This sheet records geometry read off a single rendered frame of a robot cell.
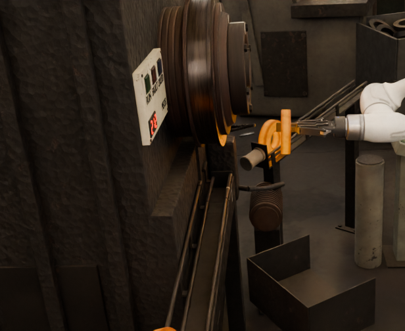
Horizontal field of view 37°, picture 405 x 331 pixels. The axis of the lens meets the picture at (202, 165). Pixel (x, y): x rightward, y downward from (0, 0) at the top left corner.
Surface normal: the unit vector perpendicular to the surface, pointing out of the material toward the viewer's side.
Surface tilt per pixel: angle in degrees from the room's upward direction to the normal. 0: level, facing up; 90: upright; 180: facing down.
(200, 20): 37
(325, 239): 0
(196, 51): 62
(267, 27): 90
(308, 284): 5
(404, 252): 90
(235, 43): 43
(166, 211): 0
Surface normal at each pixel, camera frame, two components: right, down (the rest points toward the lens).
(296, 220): -0.09, -0.91
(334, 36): -0.35, 0.40
